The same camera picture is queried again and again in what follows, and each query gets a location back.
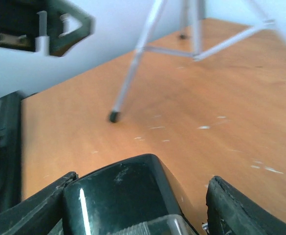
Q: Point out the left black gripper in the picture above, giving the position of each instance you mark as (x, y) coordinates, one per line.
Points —
(66, 24)

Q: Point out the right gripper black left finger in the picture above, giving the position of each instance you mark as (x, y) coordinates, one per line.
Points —
(40, 214)

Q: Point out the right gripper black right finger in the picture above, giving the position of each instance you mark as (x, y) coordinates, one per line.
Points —
(230, 212)

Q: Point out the clear plastic metronome cover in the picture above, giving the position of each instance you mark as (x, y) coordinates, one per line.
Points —
(172, 224)

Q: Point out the black metronome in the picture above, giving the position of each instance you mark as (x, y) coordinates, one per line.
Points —
(120, 195)

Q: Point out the white tripod music stand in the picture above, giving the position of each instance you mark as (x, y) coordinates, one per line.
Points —
(197, 54)

